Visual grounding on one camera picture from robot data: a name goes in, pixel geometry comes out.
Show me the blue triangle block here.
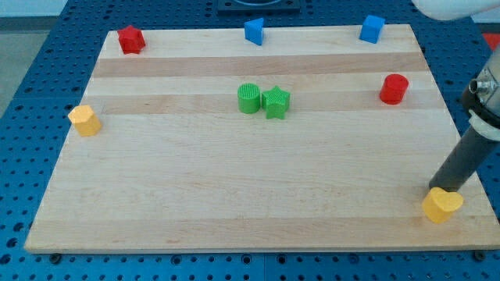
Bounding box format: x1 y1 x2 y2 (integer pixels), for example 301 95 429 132
244 18 265 46

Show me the blue cube block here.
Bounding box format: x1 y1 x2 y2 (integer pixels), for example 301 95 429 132
359 15 386 44

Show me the green star block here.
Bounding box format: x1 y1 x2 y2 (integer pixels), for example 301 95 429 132
262 86 290 119

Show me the yellow hexagon block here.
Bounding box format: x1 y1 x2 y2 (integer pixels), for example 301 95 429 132
68 105 102 137

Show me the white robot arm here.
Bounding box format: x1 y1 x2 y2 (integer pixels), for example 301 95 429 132
412 0 499 141

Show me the yellow heart block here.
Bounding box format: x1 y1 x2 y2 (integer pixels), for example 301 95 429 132
421 187 464 224

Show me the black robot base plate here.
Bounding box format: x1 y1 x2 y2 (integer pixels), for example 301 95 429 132
216 0 302 15

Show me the red cylinder block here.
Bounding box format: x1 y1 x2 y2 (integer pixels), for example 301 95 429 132
379 73 409 105

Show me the wooden board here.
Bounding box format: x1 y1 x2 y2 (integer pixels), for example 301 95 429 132
25 24 499 254

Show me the green cylinder block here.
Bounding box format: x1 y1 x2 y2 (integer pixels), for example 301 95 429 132
237 83 261 114

